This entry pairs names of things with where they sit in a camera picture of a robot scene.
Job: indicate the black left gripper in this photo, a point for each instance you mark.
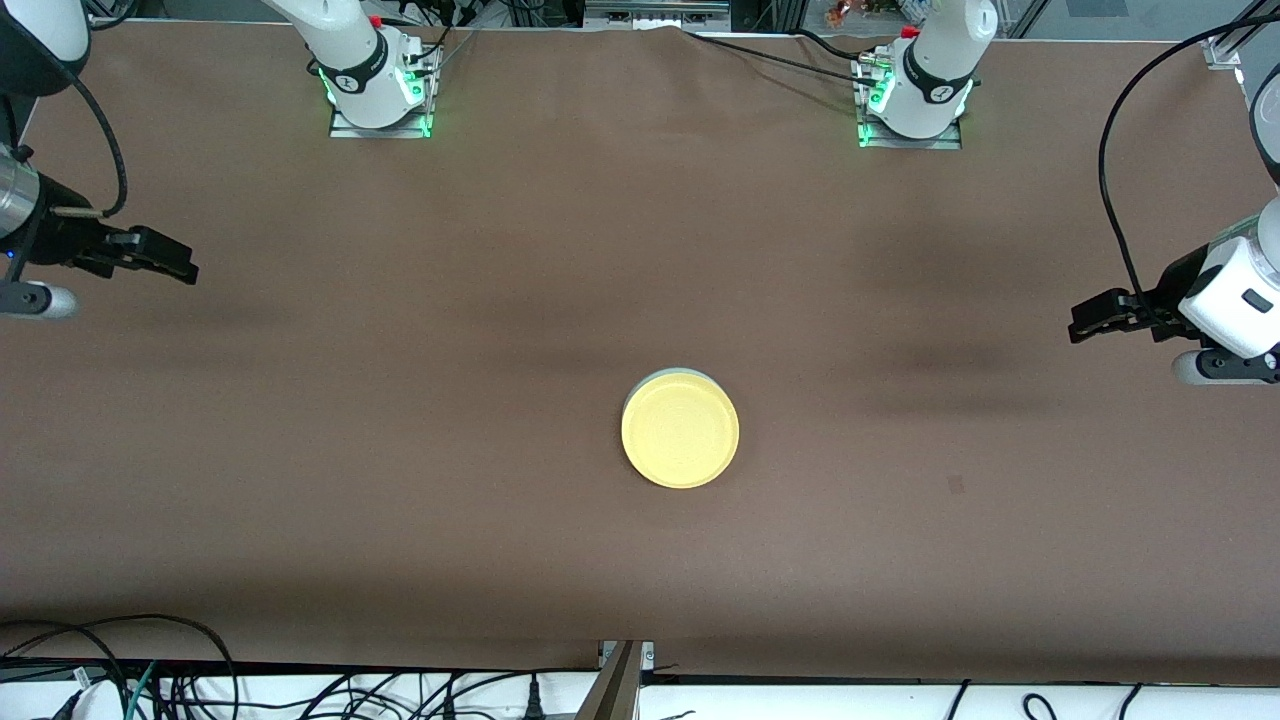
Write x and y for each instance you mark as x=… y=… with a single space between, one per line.
x=1166 y=287

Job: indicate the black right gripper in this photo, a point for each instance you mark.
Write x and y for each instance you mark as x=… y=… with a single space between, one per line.
x=62 y=240

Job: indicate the pale green round plate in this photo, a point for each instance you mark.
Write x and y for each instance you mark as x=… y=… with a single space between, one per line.
x=678 y=371

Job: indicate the yellow round plate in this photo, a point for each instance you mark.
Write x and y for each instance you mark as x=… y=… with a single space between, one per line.
x=680 y=432

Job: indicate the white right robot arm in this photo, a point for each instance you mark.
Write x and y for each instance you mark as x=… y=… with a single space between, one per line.
x=350 y=60

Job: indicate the black power plug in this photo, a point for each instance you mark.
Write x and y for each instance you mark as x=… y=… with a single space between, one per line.
x=533 y=705

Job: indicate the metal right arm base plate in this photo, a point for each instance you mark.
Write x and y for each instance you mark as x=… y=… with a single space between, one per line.
x=345 y=131

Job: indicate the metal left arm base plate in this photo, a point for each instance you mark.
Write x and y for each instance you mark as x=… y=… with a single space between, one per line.
x=945 y=143

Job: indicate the aluminium corner bracket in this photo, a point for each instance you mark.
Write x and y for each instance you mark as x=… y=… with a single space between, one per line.
x=1225 y=52

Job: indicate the aluminium frame profile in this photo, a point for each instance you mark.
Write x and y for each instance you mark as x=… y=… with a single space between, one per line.
x=615 y=685

